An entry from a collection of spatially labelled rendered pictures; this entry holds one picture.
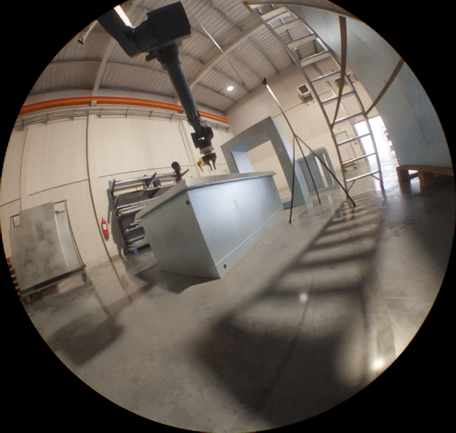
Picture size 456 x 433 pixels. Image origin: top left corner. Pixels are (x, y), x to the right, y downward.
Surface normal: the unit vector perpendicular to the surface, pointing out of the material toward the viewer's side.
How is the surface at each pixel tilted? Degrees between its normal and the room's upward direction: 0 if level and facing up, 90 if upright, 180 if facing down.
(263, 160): 90
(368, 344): 0
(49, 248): 78
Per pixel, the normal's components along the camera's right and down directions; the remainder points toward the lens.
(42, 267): 0.68, -0.45
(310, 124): -0.59, 0.23
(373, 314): -0.34, -0.94
